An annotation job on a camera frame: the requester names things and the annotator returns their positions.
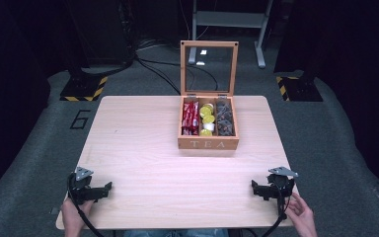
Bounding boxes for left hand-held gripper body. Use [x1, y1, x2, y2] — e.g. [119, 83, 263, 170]
[66, 166, 104, 205]

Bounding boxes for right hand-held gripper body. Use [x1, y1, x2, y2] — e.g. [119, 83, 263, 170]
[265, 166, 300, 201]

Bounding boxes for person's left hand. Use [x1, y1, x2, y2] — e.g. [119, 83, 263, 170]
[60, 197, 95, 229]

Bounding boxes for person's right hand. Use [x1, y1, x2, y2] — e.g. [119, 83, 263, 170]
[284, 192, 317, 233]

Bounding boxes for wooden tea box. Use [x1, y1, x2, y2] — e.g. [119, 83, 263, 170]
[177, 39, 240, 151]

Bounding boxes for pile of dark tea bags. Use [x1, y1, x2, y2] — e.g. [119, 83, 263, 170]
[215, 101, 237, 137]

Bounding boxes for person's blue jeans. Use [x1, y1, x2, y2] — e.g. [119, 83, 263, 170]
[122, 228, 230, 237]

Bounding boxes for stack of red packets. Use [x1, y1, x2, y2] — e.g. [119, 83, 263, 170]
[181, 101, 200, 136]

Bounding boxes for black striped stand base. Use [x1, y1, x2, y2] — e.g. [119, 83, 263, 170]
[274, 75, 324, 103]
[59, 66, 109, 103]

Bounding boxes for grey metal stand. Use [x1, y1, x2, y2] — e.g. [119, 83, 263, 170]
[188, 0, 274, 69]

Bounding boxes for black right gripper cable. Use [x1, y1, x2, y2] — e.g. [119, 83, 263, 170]
[261, 179, 292, 237]

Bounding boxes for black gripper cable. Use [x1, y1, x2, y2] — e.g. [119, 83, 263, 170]
[261, 179, 292, 237]
[66, 173, 106, 237]

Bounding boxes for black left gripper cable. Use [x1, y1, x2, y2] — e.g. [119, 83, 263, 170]
[66, 173, 106, 237]

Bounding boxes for black floor cables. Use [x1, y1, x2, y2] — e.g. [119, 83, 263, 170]
[134, 39, 220, 97]

